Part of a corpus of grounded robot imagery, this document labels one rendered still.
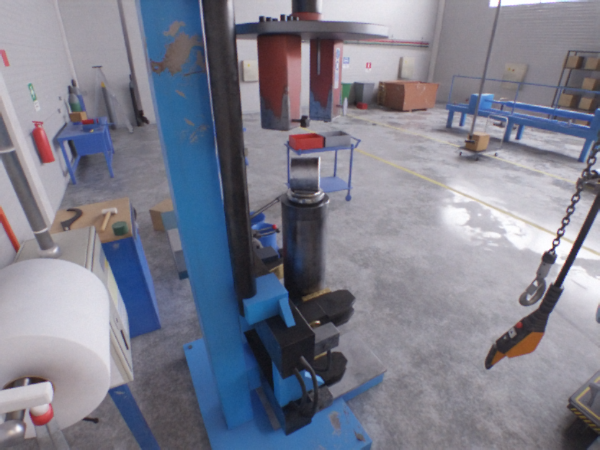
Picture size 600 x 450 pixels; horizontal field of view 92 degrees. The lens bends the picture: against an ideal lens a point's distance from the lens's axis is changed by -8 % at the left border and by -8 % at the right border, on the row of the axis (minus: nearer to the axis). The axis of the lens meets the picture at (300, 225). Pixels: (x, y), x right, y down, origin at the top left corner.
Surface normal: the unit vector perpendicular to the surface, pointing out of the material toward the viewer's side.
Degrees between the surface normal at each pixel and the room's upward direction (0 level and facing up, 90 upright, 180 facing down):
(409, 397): 0
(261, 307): 90
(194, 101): 90
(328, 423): 0
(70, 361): 90
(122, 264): 90
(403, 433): 0
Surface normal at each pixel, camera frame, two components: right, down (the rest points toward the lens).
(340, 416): 0.00, -0.87
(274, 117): -0.45, 0.43
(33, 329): 0.39, -0.88
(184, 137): 0.47, 0.43
